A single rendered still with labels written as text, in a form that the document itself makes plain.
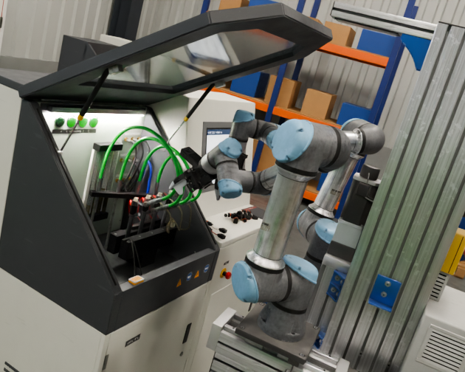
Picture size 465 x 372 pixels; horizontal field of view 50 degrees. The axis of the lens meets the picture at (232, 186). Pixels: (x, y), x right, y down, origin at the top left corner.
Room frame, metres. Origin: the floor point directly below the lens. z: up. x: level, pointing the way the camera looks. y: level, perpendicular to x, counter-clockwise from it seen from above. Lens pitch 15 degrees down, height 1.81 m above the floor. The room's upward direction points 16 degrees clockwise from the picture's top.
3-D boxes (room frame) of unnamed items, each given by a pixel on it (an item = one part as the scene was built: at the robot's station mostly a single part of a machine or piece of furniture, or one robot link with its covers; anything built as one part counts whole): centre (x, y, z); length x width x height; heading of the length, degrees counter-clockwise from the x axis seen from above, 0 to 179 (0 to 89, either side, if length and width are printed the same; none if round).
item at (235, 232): (2.48, -0.07, 0.96); 0.70 x 0.22 x 0.03; 155
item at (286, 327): (1.41, -0.26, 1.09); 0.15 x 0.15 x 0.10
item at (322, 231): (1.89, -0.41, 1.20); 0.13 x 0.12 x 0.14; 17
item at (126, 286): (1.81, 0.15, 0.87); 0.62 x 0.04 x 0.16; 155
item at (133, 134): (2.24, 0.49, 1.20); 0.13 x 0.03 x 0.31; 155
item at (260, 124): (1.90, -0.07, 1.55); 0.11 x 0.11 x 0.08; 17
